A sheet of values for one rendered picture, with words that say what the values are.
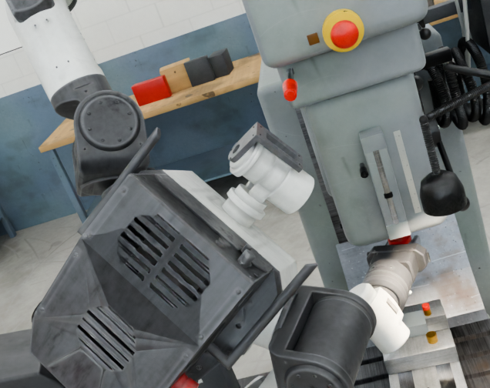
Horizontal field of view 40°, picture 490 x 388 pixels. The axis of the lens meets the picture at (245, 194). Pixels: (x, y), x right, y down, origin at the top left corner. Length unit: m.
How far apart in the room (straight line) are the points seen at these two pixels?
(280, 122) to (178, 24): 3.95
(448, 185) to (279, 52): 0.34
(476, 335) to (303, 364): 0.86
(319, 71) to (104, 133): 0.40
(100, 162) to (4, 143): 5.36
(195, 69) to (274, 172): 4.18
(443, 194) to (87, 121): 0.57
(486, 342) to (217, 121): 4.36
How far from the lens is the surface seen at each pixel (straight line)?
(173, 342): 0.81
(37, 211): 6.45
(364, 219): 1.29
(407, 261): 1.33
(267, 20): 1.03
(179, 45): 5.60
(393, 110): 1.21
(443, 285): 1.83
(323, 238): 1.82
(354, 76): 1.15
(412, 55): 1.15
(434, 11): 1.57
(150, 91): 5.14
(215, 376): 1.53
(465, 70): 1.27
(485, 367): 1.58
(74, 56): 1.03
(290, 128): 1.69
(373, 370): 1.64
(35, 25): 1.05
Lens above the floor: 1.97
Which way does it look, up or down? 22 degrees down
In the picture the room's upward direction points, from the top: 21 degrees counter-clockwise
